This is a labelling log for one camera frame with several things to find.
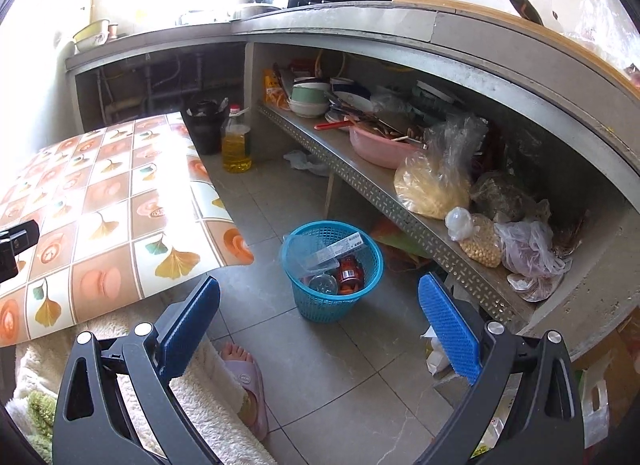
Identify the pink slipper foot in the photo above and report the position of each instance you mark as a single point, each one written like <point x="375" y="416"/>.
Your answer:
<point x="244" y="368"/>

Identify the bag of yellow grains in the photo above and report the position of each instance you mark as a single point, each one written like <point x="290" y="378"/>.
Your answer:
<point x="436" y="179"/>

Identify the blue cling film box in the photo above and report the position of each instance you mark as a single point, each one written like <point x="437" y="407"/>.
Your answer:
<point x="328" y="256"/>

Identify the clear plastic tray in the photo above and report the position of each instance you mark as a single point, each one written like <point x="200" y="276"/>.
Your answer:
<point x="296" y="249"/>

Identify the blue plastic trash basket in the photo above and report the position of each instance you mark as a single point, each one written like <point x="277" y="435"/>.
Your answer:
<point x="317" y="298"/>

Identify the concrete kitchen counter shelf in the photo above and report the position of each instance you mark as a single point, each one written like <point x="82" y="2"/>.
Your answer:
<point x="560" y="118"/>

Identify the stacked green white bowls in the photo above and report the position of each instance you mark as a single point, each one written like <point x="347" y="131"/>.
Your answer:
<point x="308" y="99"/>

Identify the pink plastic basin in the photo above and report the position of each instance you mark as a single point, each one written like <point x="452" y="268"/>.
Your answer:
<point x="378" y="150"/>

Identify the black bucket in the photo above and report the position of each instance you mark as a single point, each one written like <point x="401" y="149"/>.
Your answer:
<point x="204" y="119"/>

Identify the red drink can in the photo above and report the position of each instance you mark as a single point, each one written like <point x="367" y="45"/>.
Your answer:
<point x="350" y="276"/>

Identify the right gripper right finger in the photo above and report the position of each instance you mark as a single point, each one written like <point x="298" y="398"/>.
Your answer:
<point x="544" y="425"/>

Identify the cooking oil bottle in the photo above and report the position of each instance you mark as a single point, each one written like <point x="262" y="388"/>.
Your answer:
<point x="235" y="141"/>

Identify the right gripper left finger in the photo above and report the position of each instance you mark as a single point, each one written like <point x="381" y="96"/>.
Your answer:
<point x="92" y="425"/>

